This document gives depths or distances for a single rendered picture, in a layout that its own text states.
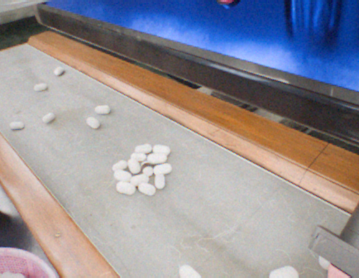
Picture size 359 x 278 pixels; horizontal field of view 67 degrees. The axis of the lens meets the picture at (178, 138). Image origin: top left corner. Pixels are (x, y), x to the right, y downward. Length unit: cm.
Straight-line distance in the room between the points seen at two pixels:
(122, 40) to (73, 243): 32
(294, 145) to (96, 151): 40
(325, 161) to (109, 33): 43
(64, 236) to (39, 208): 8
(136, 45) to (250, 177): 38
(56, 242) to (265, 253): 29
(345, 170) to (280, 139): 12
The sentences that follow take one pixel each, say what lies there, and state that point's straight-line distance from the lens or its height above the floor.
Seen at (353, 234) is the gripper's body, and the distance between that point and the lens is 35.
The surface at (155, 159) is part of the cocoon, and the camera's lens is 52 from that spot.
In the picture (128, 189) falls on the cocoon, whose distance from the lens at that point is 48.
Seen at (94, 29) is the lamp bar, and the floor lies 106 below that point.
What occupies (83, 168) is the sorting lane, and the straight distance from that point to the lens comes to 57.
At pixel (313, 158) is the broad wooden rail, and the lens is 53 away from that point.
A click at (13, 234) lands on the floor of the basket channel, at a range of 62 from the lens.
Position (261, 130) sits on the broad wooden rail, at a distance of 57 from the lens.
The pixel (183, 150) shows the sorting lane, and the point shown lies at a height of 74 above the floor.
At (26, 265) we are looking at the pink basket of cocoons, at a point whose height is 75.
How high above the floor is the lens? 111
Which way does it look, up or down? 39 degrees down
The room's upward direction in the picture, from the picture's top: 5 degrees counter-clockwise
